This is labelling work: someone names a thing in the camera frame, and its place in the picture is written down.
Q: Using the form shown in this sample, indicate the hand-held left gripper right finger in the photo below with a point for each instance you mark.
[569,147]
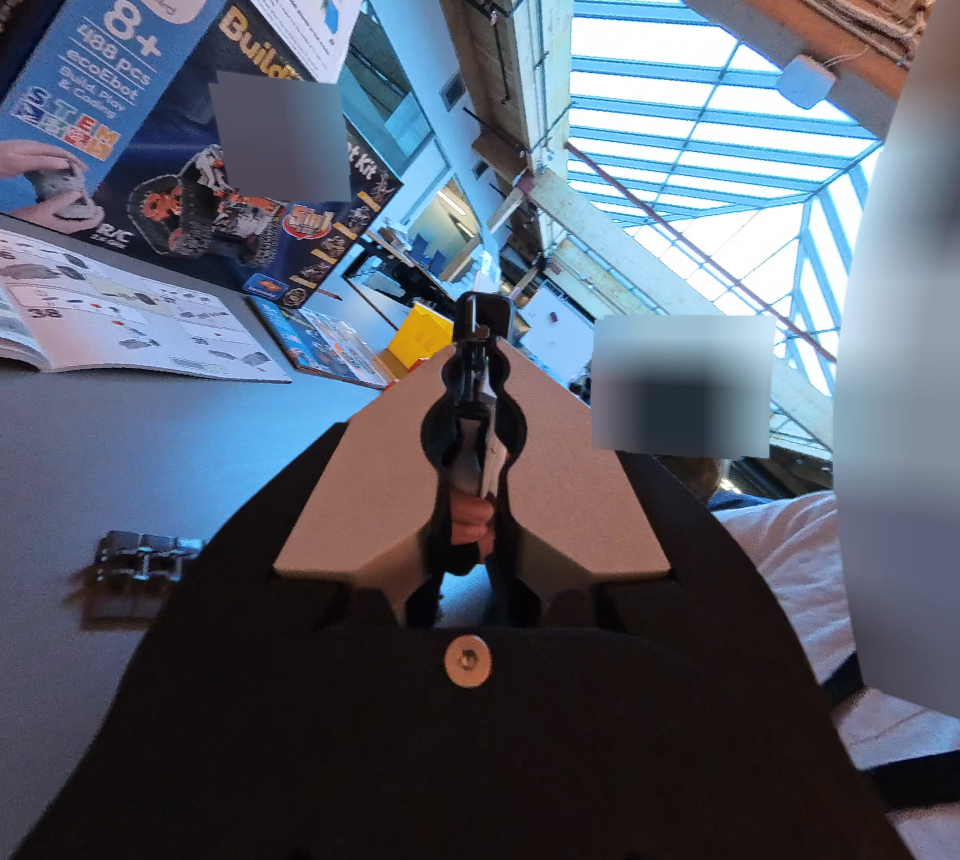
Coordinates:
[592,500]

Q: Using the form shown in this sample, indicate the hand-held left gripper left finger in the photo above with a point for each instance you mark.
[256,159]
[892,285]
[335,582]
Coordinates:
[360,500]

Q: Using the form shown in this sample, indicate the single grey track link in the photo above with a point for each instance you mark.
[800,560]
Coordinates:
[474,365]

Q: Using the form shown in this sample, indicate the grey desk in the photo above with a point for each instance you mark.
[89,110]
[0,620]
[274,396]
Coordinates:
[150,440]

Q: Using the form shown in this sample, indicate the person's right hand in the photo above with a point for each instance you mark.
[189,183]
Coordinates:
[471,523]

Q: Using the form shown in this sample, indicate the yellow plastic bin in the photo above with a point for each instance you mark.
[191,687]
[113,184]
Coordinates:
[416,339]

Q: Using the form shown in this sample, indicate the blue printed leaflet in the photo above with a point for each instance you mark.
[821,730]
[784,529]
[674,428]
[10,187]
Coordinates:
[322,343]

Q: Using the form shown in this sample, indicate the large grid window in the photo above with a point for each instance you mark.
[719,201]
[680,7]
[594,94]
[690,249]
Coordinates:
[712,125]

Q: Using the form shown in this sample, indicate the white instruction booklet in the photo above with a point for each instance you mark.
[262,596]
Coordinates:
[112,320]

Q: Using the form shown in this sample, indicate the blue robot kit box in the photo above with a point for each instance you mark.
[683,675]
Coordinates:
[150,148]

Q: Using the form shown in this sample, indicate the white junction box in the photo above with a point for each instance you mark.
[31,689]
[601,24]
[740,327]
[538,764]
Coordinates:
[806,82]

